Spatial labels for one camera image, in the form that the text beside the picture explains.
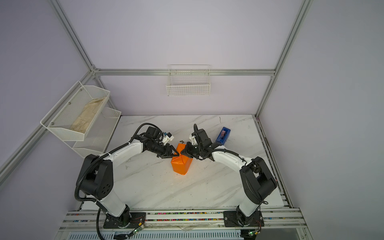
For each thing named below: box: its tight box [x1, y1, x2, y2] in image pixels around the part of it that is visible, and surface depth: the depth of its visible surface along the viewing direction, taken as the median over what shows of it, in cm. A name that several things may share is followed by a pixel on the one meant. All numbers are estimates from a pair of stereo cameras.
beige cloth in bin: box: [70, 96, 107, 133], surface depth 80 cm
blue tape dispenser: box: [215, 126, 231, 146], surface depth 103 cm
